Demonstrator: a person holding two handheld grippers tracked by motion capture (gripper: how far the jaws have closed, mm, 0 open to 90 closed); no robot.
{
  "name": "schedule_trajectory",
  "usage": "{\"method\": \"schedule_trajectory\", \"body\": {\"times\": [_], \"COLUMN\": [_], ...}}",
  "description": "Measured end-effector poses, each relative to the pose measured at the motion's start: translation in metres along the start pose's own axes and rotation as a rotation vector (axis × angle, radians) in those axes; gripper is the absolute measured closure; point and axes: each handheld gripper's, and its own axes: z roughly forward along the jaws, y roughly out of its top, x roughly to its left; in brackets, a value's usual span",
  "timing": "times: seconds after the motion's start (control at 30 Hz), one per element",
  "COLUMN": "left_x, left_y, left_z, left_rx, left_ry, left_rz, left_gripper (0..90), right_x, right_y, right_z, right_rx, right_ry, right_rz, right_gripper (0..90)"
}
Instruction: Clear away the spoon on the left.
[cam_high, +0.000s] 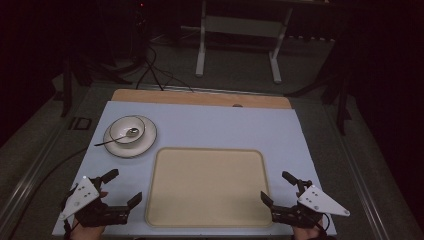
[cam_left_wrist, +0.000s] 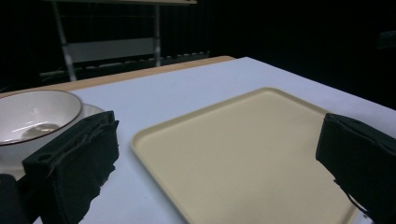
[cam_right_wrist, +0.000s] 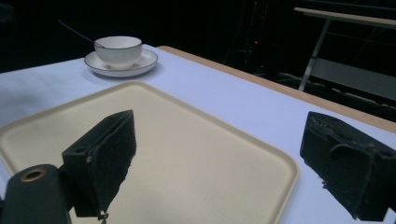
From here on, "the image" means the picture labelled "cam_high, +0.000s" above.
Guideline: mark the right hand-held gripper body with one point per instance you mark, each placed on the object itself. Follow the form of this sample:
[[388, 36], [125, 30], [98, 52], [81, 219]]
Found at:
[[319, 202]]

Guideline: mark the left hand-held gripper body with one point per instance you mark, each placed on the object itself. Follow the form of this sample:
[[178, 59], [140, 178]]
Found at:
[[82, 196]]

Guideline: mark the person's right hand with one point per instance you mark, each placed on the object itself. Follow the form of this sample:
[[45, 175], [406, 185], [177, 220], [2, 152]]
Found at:
[[308, 234]]

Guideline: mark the person's left hand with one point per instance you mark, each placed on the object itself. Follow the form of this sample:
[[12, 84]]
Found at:
[[87, 233]]

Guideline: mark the metal spoon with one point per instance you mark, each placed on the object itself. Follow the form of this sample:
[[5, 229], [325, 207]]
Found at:
[[130, 133]]

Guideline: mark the white bowl with dark rim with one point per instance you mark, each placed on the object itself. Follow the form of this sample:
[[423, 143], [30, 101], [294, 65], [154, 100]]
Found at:
[[119, 128]]

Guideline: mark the white plate with dark rim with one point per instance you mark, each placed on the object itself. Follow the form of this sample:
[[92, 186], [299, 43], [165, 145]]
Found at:
[[146, 140]]

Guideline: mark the beige tray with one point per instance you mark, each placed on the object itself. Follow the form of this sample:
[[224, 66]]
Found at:
[[208, 186]]

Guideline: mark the black floor box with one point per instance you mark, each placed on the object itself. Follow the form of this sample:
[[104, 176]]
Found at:
[[80, 123]]

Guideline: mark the light blue table mat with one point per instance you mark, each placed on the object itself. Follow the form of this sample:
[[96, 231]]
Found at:
[[213, 126]]

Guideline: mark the black stand legs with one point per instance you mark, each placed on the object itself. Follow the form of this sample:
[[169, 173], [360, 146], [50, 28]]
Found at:
[[342, 100], [67, 86]]

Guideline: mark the wooden table board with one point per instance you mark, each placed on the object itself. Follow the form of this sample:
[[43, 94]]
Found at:
[[200, 99]]

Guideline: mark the black equipment tower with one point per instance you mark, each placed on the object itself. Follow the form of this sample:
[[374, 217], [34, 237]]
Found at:
[[140, 30]]

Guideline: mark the white metal stand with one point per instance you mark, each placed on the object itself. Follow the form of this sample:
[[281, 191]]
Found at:
[[201, 50]]

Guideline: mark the metal floor rail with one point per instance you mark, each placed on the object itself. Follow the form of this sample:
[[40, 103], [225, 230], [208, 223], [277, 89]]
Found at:
[[31, 180], [358, 180]]

